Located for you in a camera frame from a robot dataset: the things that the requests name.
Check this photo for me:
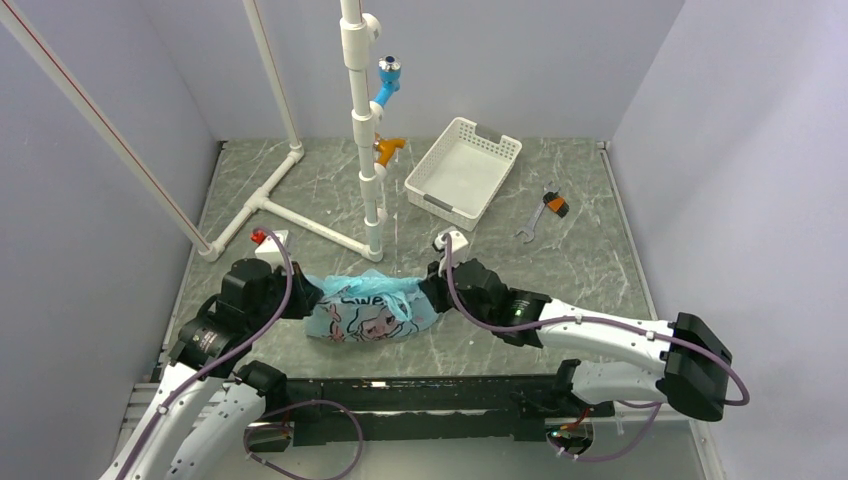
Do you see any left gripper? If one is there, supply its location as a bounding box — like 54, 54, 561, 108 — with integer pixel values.
248, 260, 324, 331

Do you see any light blue plastic bag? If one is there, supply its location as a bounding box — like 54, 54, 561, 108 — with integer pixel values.
305, 269, 440, 343

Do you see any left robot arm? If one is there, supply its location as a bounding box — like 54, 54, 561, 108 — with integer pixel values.
102, 259, 323, 479

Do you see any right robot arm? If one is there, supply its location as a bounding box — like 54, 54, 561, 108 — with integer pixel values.
419, 259, 739, 422

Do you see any silver wrench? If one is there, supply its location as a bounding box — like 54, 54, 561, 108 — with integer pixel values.
514, 181, 559, 244

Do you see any white plastic basket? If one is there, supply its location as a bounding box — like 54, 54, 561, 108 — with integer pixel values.
404, 117, 523, 231

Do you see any orange black small tool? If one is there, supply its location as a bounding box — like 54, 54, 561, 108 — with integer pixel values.
543, 192, 570, 218

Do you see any orange pipe fitting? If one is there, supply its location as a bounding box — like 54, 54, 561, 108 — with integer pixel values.
373, 133, 407, 167

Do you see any blue pipe fitting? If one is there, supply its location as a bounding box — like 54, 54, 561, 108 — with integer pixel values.
374, 55, 402, 108

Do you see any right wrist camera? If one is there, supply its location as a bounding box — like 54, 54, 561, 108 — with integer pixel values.
432, 227, 470, 263

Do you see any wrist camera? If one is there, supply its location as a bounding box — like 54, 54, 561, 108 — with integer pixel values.
250, 230, 289, 267
432, 227, 470, 263

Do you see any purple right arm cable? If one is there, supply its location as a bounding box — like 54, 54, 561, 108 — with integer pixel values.
442, 233, 751, 408

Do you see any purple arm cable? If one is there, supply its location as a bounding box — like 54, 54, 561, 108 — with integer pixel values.
442, 233, 751, 408
115, 228, 295, 480

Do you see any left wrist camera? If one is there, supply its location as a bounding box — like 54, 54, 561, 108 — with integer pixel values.
250, 230, 289, 267

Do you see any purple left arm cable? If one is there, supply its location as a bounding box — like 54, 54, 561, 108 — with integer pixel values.
115, 228, 295, 480

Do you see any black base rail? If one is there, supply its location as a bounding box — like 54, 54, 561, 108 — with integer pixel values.
264, 374, 594, 446

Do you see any white PVC pipe frame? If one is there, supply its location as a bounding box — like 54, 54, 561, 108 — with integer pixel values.
1, 1, 383, 261

